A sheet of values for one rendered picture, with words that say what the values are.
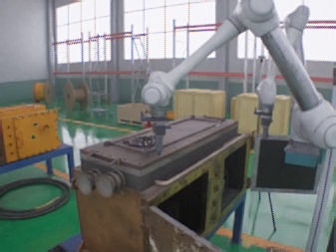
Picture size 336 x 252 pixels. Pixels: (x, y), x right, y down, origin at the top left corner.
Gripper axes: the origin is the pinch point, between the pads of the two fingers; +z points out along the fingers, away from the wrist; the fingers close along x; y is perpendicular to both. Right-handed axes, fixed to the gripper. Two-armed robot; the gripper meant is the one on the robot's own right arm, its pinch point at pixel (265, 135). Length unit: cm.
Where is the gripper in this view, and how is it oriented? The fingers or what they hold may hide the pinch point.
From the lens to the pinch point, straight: 195.0
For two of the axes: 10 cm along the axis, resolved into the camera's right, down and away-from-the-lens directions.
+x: 5.5, -1.8, 8.2
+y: 8.4, 1.2, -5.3
